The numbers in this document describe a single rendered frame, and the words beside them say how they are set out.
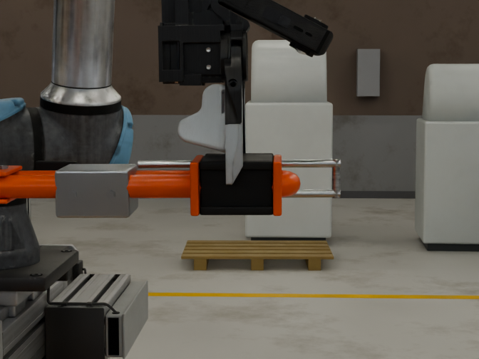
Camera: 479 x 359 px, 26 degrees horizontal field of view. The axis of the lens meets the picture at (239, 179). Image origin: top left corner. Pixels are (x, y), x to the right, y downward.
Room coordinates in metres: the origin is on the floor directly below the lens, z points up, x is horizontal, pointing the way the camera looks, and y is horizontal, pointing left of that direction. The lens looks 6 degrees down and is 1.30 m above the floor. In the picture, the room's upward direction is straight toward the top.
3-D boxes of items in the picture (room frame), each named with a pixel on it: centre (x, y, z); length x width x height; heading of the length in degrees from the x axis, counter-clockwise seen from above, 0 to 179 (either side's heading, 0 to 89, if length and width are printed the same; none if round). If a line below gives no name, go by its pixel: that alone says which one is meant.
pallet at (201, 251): (7.29, -0.13, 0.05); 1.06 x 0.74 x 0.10; 87
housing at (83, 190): (0.99, 0.14, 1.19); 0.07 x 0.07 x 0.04; 88
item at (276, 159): (0.98, 0.00, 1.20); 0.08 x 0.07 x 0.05; 88
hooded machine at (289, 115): (8.35, -0.39, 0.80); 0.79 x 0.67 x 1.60; 178
